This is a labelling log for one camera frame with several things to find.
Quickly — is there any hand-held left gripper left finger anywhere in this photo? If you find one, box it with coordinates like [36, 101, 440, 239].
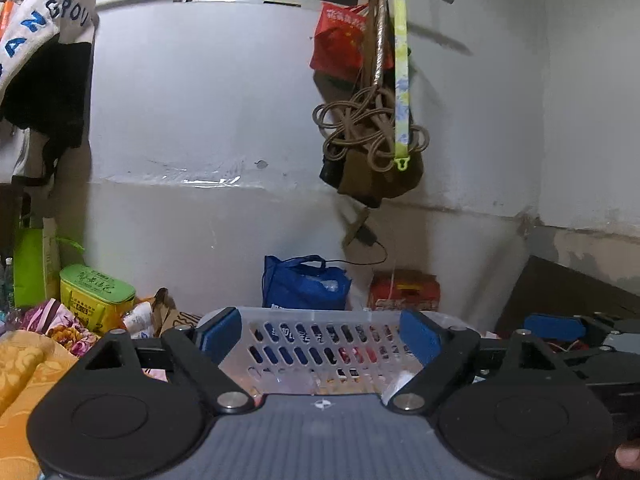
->
[82, 306, 257, 415]

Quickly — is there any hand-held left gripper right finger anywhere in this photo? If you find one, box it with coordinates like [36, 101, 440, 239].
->
[387, 308, 592, 415]

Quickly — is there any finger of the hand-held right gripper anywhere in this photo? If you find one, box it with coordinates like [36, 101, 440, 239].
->
[522, 312, 623, 347]

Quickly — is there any white plastic slotted basket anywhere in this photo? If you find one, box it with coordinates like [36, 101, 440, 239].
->
[197, 305, 496, 397]

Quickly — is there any person's right hand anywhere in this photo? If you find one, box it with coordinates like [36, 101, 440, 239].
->
[614, 437, 640, 472]

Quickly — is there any dark wooden headboard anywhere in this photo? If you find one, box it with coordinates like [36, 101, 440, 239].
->
[492, 255, 640, 336]

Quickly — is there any red cardboard box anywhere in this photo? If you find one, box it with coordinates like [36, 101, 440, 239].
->
[369, 270, 442, 313]

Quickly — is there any brown cardboard piece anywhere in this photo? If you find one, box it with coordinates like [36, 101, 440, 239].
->
[150, 287, 203, 339]

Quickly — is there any white crumpled packet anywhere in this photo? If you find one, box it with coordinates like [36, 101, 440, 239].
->
[122, 301, 157, 340]

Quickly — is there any blue fabric shopping bag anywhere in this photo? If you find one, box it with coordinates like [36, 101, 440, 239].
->
[262, 254, 352, 311]

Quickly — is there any yellow-green tin box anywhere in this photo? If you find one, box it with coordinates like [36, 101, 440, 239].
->
[59, 264, 138, 336]

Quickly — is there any floral printed cloth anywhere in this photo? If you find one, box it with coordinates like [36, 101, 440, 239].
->
[15, 298, 107, 357]

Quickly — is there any brown hanging bag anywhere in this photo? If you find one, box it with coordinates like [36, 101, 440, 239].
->
[320, 0, 426, 209]

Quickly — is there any green paper bag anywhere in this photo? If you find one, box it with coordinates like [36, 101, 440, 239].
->
[13, 215, 62, 309]

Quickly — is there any orange patterned blanket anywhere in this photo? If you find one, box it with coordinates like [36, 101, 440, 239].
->
[0, 331, 81, 480]

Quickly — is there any clear plastic bottle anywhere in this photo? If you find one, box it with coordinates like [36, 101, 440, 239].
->
[0, 257, 17, 324]

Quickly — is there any red plastic bag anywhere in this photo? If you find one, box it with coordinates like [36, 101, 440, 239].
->
[309, 2, 372, 81]

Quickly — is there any white and black hanging garment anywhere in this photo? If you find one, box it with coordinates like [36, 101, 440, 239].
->
[0, 0, 100, 187]

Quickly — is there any black charger with cable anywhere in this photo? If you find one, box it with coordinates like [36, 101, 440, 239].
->
[325, 225, 390, 267]

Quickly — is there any coiled brown rope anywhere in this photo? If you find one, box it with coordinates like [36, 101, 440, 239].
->
[313, 0, 432, 173]

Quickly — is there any yellow-green patterned strap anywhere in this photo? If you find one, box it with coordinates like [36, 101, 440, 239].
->
[391, 0, 414, 173]

